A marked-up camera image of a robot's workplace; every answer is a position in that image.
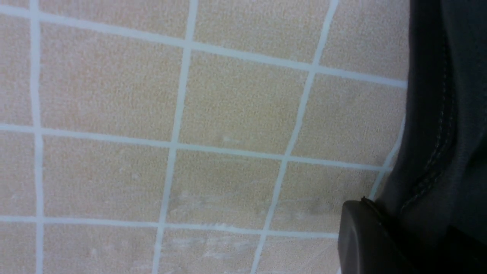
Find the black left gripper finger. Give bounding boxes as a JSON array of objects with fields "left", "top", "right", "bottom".
[{"left": 337, "top": 198, "right": 486, "bottom": 274}]

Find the dark gray long-sleeve shirt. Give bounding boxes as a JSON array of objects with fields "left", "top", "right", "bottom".
[{"left": 375, "top": 0, "right": 487, "bottom": 244}]

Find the beige grid-pattern table mat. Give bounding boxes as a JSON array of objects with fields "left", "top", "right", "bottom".
[{"left": 0, "top": 0, "right": 409, "bottom": 274}]

